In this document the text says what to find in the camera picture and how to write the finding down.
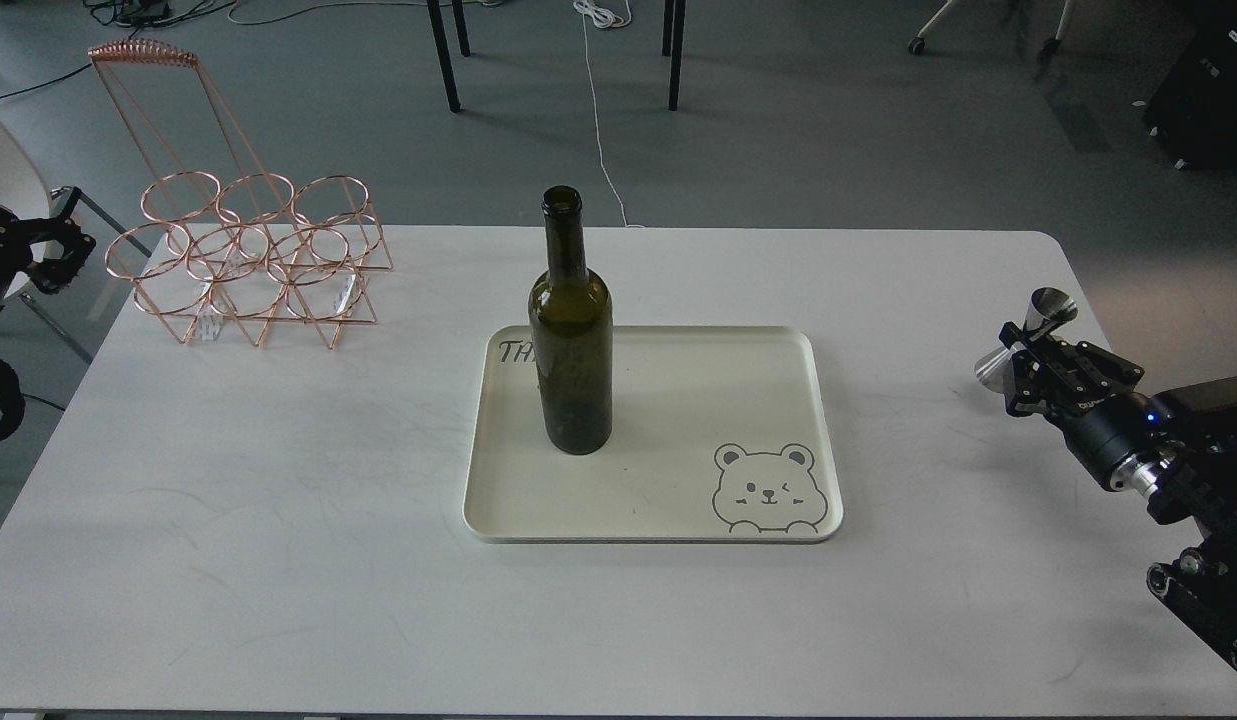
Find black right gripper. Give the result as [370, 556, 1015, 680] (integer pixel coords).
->
[999, 322, 1181, 494]

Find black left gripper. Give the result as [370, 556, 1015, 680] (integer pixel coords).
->
[0, 188, 96, 309]

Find steel double jigger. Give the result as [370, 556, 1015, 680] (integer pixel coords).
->
[974, 287, 1077, 395]

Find dark green wine bottle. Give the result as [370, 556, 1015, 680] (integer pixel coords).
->
[528, 184, 614, 455]

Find black cabinet on floor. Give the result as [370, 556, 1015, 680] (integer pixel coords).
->
[1143, 22, 1237, 168]

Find white office chair base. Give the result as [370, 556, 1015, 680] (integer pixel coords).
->
[908, 0, 1079, 69]

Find cream bear serving tray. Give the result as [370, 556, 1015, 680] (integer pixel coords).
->
[463, 325, 845, 543]

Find black table legs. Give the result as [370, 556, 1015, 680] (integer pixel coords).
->
[426, 0, 687, 113]

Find copper wire bottle rack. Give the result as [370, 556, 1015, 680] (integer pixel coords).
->
[88, 38, 395, 348]

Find black floor cables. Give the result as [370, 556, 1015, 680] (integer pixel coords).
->
[0, 0, 239, 105]

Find white floor cable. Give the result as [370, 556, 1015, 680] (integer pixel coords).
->
[574, 0, 647, 229]

